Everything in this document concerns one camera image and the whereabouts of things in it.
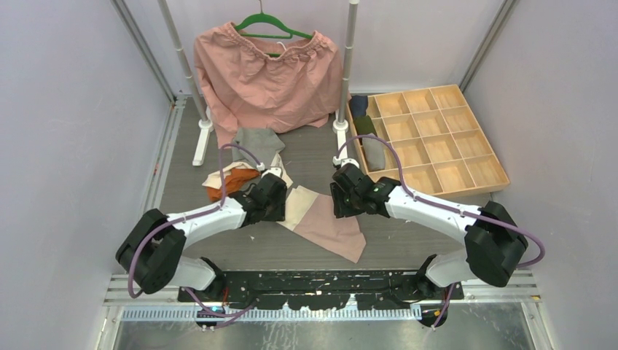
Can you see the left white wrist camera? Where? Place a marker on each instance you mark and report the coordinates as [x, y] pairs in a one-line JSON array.
[[273, 170]]

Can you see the pink shorts on hanger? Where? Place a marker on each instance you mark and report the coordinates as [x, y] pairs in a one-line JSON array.
[[248, 82]]

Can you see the orange underwear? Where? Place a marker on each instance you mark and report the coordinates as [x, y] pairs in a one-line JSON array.
[[235, 175]]

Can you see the pink underwear cream waistband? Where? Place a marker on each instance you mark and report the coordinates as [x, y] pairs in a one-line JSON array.
[[311, 215]]

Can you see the dark blue rolled garment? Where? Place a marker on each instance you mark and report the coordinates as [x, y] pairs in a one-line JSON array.
[[358, 106]]

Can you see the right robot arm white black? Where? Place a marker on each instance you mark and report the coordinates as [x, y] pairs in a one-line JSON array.
[[491, 247]]

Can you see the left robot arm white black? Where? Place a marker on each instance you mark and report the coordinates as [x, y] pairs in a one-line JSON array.
[[152, 253]]

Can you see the grey underwear cream waistband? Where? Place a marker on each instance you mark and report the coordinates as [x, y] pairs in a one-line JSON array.
[[374, 154], [265, 145]]

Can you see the wooden compartment tray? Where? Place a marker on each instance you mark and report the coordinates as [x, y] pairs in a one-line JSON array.
[[432, 141]]

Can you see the dark green rolled garment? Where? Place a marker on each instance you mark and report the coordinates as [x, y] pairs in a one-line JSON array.
[[364, 125]]

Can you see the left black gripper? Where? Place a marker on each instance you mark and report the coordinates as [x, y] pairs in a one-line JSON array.
[[278, 215]]

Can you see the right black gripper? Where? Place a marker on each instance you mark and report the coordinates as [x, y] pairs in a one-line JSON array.
[[340, 208]]

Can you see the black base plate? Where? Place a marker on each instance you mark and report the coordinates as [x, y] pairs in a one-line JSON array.
[[317, 290]]

